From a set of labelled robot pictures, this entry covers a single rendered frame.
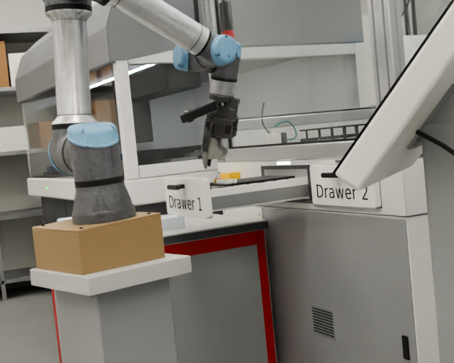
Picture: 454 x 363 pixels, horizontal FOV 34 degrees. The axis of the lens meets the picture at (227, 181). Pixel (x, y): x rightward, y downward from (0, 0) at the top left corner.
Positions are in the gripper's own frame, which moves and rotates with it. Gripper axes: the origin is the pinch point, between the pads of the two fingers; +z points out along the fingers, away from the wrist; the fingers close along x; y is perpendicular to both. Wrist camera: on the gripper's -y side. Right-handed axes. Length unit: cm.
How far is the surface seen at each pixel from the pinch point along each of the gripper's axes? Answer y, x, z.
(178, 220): -9.2, 11.9, 22.3
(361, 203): 46.2, -16.4, -0.4
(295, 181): 26.4, 3.5, 1.5
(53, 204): -129, 176, 78
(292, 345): 33, 13, 56
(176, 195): -6.7, -2.4, 10.7
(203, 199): 4.8, -16.5, 6.7
